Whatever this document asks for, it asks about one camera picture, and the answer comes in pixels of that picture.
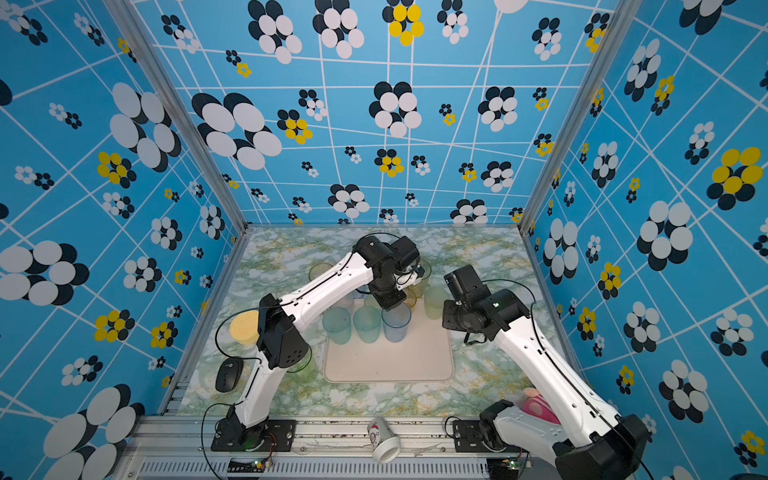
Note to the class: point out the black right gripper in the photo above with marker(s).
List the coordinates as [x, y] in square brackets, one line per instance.
[448, 315]

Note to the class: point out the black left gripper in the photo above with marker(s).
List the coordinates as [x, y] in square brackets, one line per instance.
[392, 302]

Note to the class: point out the pale green textured glass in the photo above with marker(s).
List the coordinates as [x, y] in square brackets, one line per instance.
[434, 298]

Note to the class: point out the short amber glass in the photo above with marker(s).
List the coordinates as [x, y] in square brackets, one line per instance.
[411, 297]

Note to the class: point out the light blue short glass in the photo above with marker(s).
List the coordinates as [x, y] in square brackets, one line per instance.
[395, 322]

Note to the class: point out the teal textured glass front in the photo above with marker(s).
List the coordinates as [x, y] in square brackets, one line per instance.
[336, 322]

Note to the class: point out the green clear glass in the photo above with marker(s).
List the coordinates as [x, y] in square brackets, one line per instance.
[305, 372]

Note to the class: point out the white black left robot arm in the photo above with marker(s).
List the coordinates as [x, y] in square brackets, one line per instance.
[282, 322]

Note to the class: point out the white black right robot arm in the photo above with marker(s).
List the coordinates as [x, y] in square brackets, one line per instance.
[588, 438]

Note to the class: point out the pink rectangular tray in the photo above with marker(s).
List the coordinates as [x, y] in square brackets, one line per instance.
[424, 355]

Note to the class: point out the tall olive yellow glass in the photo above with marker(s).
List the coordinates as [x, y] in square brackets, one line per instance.
[422, 284]

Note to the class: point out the pink plush doll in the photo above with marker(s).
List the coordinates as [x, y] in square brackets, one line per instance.
[535, 405]

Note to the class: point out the yellow round sponge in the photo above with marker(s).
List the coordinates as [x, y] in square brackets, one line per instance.
[244, 327]

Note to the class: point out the black computer mouse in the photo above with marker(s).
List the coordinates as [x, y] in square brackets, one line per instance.
[228, 374]

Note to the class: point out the green circuit board left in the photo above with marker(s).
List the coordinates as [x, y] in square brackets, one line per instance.
[236, 466]

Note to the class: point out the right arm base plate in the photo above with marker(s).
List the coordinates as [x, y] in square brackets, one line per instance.
[477, 436]

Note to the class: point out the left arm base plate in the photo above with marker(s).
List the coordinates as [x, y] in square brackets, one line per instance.
[282, 433]

